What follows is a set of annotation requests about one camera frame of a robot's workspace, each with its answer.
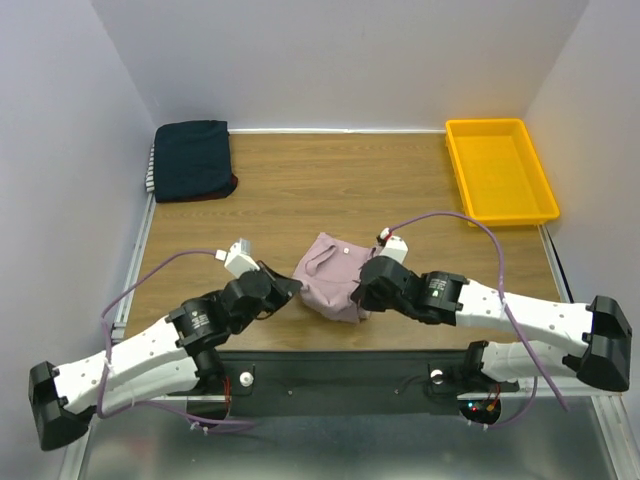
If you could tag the folded striped tank top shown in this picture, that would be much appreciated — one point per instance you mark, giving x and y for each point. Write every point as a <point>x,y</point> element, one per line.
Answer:
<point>149,182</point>

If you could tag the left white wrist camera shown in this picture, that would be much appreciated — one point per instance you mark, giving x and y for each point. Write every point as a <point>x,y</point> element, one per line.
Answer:
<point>237,259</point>

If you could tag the folded navy tank top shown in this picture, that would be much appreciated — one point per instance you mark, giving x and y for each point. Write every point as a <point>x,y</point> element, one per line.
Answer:
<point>192,158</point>

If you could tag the yellow plastic bin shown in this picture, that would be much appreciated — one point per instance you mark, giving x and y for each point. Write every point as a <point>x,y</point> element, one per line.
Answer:
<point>500,178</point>

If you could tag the folded dark red tank top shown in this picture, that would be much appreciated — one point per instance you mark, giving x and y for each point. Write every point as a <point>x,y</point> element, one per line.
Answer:
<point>224,191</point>

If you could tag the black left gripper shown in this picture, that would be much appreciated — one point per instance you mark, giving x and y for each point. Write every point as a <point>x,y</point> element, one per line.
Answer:
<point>285,287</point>

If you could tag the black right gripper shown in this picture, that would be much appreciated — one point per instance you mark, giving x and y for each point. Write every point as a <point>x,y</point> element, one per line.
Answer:
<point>368,291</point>

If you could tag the pink tank top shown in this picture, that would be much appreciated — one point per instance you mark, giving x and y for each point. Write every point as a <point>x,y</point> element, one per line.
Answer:
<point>329,272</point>

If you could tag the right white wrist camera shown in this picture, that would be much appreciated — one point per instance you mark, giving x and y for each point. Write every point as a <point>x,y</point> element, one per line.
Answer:
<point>391,246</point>

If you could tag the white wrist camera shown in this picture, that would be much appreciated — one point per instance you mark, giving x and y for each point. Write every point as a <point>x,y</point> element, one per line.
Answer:
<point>391,246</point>
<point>237,259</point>

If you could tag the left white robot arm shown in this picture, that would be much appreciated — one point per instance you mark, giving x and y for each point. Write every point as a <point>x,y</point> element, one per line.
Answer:
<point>175,354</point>

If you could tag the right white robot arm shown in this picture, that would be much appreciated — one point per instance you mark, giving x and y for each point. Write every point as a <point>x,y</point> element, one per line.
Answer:
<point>589,341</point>

